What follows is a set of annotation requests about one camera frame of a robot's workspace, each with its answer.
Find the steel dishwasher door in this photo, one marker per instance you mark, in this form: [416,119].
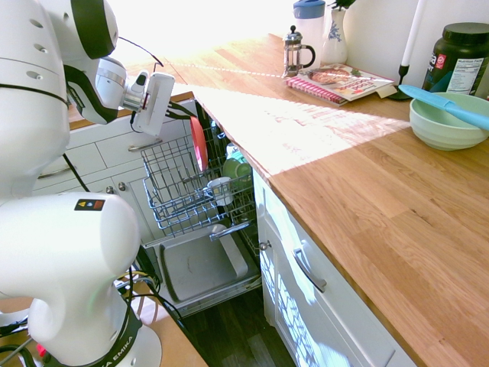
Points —
[202,267]

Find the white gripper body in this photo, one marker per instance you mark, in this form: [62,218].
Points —
[154,103]

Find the black Vega protein tub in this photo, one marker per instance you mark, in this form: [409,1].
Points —
[462,53]

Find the green plant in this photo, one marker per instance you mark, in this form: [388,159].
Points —
[344,4]

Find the red checkered book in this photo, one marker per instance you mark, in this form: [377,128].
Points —
[313,91]

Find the white vase blue flowers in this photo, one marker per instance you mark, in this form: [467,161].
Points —
[334,38]

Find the pink plate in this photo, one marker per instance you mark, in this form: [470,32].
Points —
[199,145]

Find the blue spatula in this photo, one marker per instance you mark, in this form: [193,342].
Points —
[439,102]

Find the light green bowl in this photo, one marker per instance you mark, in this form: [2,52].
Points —
[439,130]

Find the white water pitcher blue lid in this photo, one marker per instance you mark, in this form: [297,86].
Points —
[309,26]

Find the green striped mug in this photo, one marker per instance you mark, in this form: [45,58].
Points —
[235,170]

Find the glass French press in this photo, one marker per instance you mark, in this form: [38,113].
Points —
[293,53]

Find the black candle holder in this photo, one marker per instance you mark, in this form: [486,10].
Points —
[401,84]

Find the white mug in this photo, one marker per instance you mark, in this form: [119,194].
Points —
[221,191]

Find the tall white candle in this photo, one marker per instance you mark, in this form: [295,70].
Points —
[412,34]

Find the cookbook with pizza cover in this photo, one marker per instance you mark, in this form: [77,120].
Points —
[344,80]

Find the round metal cabinet knob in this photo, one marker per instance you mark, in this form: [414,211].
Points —
[121,186]
[109,189]
[264,245]

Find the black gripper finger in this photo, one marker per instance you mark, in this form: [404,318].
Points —
[181,109]
[177,115]

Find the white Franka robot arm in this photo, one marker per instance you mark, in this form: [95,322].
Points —
[57,248]

